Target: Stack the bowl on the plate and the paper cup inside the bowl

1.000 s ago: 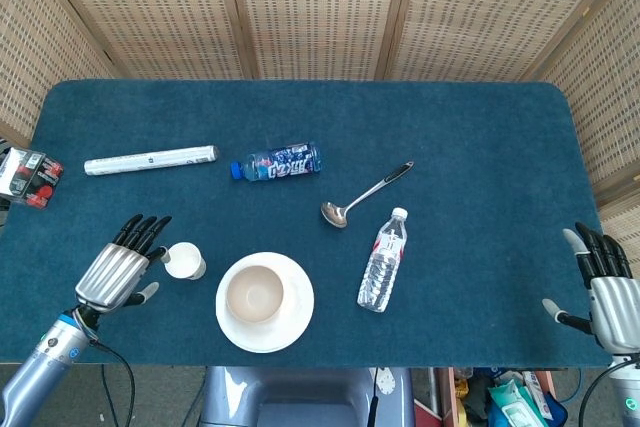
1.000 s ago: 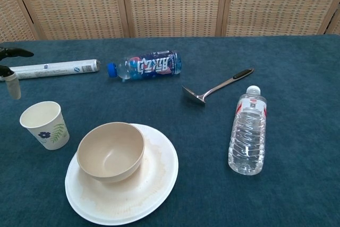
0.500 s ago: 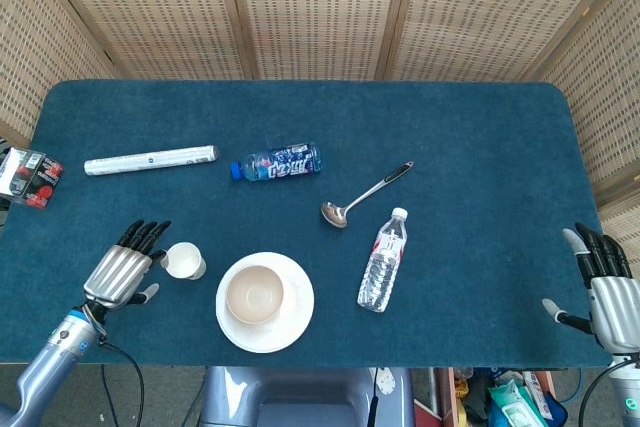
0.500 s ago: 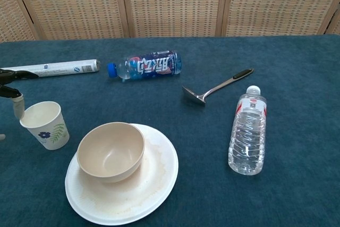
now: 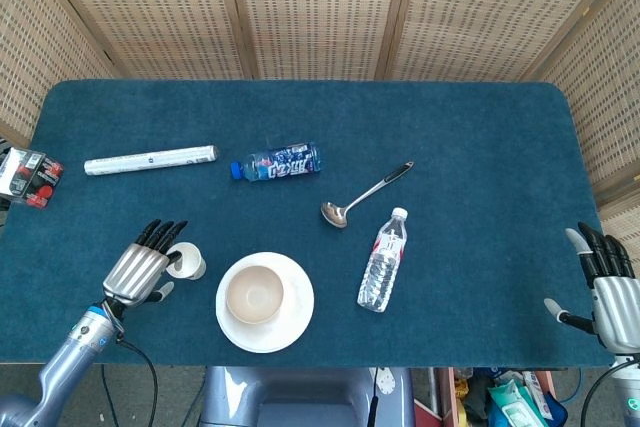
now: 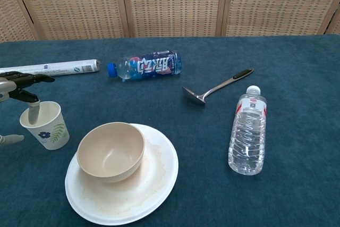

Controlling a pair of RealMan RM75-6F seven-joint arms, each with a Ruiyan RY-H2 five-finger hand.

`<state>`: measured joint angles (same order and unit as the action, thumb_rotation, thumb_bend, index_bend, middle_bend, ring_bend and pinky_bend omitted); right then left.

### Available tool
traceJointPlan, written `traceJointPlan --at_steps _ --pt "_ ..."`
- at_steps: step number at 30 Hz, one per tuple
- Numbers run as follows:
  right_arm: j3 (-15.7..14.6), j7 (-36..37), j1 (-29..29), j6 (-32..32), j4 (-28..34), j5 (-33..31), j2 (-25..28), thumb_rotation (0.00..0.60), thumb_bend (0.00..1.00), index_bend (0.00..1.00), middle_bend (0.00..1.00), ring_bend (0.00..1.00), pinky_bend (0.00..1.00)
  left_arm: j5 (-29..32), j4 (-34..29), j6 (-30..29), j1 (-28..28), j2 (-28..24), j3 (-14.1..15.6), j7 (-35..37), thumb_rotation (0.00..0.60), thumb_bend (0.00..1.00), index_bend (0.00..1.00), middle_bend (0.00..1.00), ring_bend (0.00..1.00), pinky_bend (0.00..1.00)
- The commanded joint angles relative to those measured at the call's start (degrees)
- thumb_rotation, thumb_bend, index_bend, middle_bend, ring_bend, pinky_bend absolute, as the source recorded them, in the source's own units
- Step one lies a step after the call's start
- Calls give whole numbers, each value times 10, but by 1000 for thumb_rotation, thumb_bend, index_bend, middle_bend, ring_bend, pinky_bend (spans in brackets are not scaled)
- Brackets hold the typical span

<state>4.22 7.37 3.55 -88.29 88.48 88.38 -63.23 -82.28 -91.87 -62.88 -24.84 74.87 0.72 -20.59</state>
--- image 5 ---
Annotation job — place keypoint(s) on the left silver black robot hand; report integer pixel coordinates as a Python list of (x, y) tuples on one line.
[(135, 272)]

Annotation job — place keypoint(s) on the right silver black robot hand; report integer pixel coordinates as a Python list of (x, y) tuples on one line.
[(617, 307)]

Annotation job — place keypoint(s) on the beige bowl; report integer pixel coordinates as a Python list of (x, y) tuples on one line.
[(255, 294)]

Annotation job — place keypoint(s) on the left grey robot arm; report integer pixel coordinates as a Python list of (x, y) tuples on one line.
[(70, 352)]

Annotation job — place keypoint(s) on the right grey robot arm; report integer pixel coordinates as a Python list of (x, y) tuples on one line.
[(629, 392)]

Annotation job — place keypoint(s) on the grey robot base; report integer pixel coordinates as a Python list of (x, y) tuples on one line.
[(300, 399)]

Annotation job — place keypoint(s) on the floral paper cup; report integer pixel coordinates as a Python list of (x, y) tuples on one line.
[(192, 264)]

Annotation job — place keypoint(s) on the white paper plate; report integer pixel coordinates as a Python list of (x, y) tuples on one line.
[(297, 312)]

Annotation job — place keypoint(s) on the white plastic wrap roll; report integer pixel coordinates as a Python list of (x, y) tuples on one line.
[(150, 159)]

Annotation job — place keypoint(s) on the green wipes pack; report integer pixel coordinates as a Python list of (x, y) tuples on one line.
[(515, 404)]

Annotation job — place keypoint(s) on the red black printed box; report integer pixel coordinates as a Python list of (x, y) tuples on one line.
[(30, 177)]

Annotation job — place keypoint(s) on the blue labelled drink bottle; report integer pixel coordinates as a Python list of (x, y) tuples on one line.
[(285, 163)]

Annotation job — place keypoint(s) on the woven folding screen panel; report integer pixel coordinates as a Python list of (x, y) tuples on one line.
[(610, 97), (150, 12), (30, 47), (500, 12), (320, 12)]

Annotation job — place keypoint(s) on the teal tablecloth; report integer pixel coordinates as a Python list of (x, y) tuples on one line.
[(475, 147)]

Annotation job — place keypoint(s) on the red storage crate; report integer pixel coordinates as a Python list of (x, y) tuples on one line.
[(430, 412)]

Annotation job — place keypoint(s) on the clear water bottle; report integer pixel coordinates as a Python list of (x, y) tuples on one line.
[(382, 267)]

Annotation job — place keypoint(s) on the steel ladle black grip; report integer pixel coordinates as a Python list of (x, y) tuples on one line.
[(365, 194)]

